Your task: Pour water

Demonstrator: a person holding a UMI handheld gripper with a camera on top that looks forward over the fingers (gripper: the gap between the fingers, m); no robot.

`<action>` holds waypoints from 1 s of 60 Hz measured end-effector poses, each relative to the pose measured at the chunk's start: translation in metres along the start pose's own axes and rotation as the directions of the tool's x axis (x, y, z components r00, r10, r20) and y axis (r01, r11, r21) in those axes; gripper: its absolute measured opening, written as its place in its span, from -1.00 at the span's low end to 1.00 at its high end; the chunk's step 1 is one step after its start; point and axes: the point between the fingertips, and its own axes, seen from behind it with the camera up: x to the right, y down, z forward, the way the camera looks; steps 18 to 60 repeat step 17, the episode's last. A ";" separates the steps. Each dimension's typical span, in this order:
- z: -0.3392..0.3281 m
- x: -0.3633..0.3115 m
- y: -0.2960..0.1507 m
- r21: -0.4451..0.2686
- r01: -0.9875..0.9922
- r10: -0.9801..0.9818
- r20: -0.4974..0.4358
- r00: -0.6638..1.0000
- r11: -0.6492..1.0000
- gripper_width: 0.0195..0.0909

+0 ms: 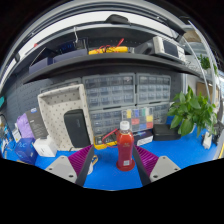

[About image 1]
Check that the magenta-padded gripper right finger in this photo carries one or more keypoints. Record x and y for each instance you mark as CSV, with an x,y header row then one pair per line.
x,y
163,166

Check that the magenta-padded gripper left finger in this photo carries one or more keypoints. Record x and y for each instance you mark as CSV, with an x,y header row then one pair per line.
x,y
61,166

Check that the red drink bottle white cap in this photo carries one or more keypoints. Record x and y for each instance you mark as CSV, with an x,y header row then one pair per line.
x,y
125,146

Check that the black hard case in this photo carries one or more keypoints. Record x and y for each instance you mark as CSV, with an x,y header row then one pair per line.
x,y
166,132

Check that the black box with white label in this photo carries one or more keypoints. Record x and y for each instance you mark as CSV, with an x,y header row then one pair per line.
x,y
144,138

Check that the blue carton box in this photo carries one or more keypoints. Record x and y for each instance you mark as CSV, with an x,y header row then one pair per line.
x,y
26,151

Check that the black rectangular case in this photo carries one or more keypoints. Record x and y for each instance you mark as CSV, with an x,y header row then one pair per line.
x,y
77,128

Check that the yellow multimeter with red leads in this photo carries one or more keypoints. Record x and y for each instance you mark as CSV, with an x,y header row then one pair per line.
x,y
101,144

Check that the dark grey flat box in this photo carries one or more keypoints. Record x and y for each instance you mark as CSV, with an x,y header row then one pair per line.
x,y
37,122

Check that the white plug adapter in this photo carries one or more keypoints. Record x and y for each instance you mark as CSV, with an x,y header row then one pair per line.
x,y
207,140

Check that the clear compartment box colourful parts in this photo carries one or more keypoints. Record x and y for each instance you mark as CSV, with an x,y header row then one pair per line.
x,y
140,119

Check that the grey small-parts drawer cabinet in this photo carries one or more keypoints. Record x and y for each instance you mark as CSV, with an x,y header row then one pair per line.
x,y
105,121
161,113
153,88
108,91

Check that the purple plastic bag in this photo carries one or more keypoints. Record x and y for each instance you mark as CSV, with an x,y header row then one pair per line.
x,y
25,126

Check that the small white labelled box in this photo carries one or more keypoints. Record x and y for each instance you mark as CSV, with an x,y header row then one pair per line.
x,y
16,134

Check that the white perforated tray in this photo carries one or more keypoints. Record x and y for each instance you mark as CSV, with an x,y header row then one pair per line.
x,y
53,110

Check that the green potted plant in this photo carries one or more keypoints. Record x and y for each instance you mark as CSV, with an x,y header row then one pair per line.
x,y
190,113

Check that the white metal rack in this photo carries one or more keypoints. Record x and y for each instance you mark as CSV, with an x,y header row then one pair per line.
x,y
206,60

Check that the dark wall shelf unit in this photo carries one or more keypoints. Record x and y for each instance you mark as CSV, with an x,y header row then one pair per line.
x,y
106,61

